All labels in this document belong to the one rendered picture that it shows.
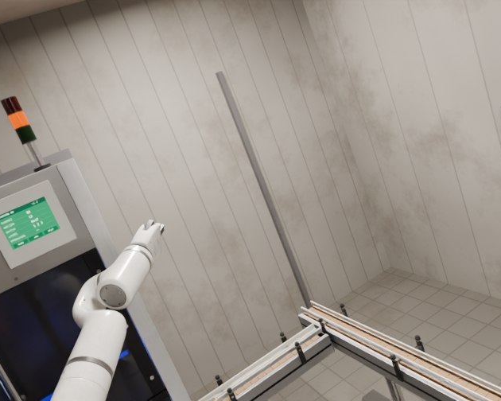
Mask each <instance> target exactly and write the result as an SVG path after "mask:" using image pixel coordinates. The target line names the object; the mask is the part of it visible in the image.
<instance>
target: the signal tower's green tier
mask: <svg viewBox="0 0 501 401"><path fill-rule="evenodd" d="M15 131H16V133H17V136H18V137H19V138H20V140H21V143H24V142H28V141H30V140H33V139H35V138H37V137H36V135H35V134H34V132H33V129H32V127H31V126H26V127H22V128H20V129H18V130H15Z"/></svg>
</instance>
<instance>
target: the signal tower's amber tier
mask: <svg viewBox="0 0 501 401"><path fill-rule="evenodd" d="M8 117H9V119H10V121H11V123H12V125H13V127H14V129H17V128H19V127H23V126H25V125H28V124H29V121H28V119H27V118H26V116H25V113H24V111H19V112H16V113H13V114H12V115H9V116H8Z"/></svg>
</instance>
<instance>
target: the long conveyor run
mask: <svg viewBox="0 0 501 401"><path fill-rule="evenodd" d="M310 303H311V305H313V307H311V308H310V309H308V310H307V309H306V308H304V307H301V310H302V311H304V313H301V314H299V315H298V317H299V320H300V322H301V325H302V328H303V329H305V328H307V327H308V326H310V325H311V324H314V326H315V329H319V328H320V327H321V329H322V333H324V334H328V335H329V337H330V339H331V342H332V345H333V348H336V349H338V350H339V351H341V352H343V353H344V354H346V355H348V356H350V357H351V358H353V359H355V360H357V361H359V362H360V363H361V364H364V365H365V366H367V367H369V368H370V369H372V370H374V371H376V372H377V373H379V374H380V375H382V376H385V377H386V378H387V379H389V380H391V381H393V382H395V383H396V384H398V385H400V386H402V387H404V388H405V389H406V390H408V391H411V392H412V393H414V394H415V395H417V396H419V397H421V398H423V399H424V400H426V401H501V387H500V386H498V385H495V384H493V383H491V382H489V381H486V380H484V379H482V378H480V377H478V376H475V375H473V374H472V373H469V372H466V371H465V370H463V369H460V368H458V367H456V366H454V365H452V364H449V363H447V362H445V361H443V360H440V359H438V358H436V357H435V356H431V355H429V354H428V353H426V352H425V350H424V347H423V344H422V342H421V341H420V340H421V338H420V336H418V335H416V336H415V337H414V338H415V340H416V343H417V346H415V347H412V346H410V345H407V344H405V343H403V342H401V341H398V340H396V339H394V338H393V337H389V336H387V335H386V334H384V333H381V332H379V331H377V330H375V329H373V328H370V327H368V326H366V325H364V324H361V323H359V322H357V321H355V320H352V319H351V318H349V317H348V315H347V312H346V309H345V308H344V304H343V303H341V304H340V308H341V310H342V312H340V313H337V312H335V311H333V310H331V309H329V308H326V307H324V306H322V305H320V304H317V303H315V302H313V301H310ZM342 314H343V315H342Z"/></svg>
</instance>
